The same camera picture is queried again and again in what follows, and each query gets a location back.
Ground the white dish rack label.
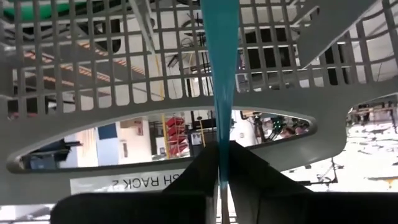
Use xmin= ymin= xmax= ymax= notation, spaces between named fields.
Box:
xmin=70 ymin=169 xmax=187 ymax=196

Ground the grey plastic cutlery basket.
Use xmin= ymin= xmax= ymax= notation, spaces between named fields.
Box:
xmin=0 ymin=0 xmax=398 ymax=206

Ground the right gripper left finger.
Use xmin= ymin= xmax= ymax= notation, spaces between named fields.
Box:
xmin=49 ymin=141 xmax=220 ymax=224

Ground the black fork with blue handle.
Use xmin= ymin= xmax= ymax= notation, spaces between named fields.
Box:
xmin=200 ymin=0 xmax=241 ymax=224

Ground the red equipment rack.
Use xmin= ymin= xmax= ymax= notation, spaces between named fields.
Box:
xmin=164 ymin=116 xmax=189 ymax=156

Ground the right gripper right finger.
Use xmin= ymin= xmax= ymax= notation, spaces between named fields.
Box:
xmin=228 ymin=140 xmax=398 ymax=224

